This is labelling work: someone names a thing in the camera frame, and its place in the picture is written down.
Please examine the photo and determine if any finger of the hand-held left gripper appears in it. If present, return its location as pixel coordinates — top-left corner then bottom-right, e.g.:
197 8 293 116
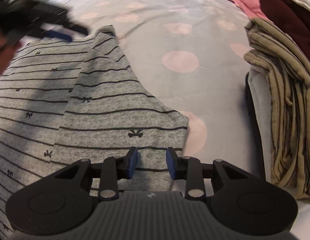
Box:
45 19 89 35
41 29 73 42

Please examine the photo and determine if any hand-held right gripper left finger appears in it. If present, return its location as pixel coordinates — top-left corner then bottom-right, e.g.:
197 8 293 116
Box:
27 147 138 201

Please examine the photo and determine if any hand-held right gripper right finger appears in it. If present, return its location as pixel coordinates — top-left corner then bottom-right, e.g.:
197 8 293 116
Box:
166 147 276 201

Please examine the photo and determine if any grey striped bow-print shirt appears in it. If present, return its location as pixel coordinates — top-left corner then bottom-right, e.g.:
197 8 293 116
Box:
0 25 190 240

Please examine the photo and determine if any person's left hand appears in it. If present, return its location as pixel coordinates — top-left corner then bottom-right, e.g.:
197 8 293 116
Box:
0 29 18 77

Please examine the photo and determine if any black folded garment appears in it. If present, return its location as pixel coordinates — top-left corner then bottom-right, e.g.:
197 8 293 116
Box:
245 79 268 182

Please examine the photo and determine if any pale grey folded garment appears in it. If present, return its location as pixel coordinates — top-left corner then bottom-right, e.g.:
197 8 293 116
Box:
246 70 274 183

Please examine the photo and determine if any tan striped folded garment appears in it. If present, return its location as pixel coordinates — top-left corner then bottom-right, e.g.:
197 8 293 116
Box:
244 17 310 201

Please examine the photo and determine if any maroon folded garment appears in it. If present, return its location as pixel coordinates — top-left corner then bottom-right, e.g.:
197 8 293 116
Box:
260 0 310 68

